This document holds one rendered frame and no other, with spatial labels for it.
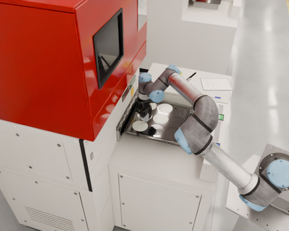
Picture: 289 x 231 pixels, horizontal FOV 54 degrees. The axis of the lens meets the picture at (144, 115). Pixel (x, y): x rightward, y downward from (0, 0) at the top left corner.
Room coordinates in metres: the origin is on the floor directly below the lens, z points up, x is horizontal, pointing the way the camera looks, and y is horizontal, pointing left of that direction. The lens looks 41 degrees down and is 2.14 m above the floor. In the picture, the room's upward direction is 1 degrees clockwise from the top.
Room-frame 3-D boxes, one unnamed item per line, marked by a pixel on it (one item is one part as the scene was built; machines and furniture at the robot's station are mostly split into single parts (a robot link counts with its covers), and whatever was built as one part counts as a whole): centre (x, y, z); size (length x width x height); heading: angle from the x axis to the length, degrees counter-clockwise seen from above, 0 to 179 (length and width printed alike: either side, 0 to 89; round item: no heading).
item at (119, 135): (1.42, 0.10, 0.89); 0.44 x 0.02 x 0.10; 164
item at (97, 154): (1.25, 0.16, 1.02); 0.82 x 0.03 x 0.40; 164
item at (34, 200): (1.35, 0.49, 0.41); 0.82 x 0.71 x 0.82; 164
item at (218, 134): (1.21, -0.44, 0.89); 0.55 x 0.09 x 0.14; 164
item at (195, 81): (1.72, -0.31, 0.89); 0.62 x 0.35 x 0.14; 74
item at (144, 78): (1.32, 0.00, 1.21); 0.09 x 0.08 x 0.11; 30
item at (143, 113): (1.32, 0.01, 1.05); 0.09 x 0.08 x 0.12; 137
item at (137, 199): (1.42, -0.23, 0.41); 0.97 x 0.64 x 0.82; 164
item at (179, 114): (1.37, -0.11, 0.90); 0.34 x 0.34 x 0.01; 74
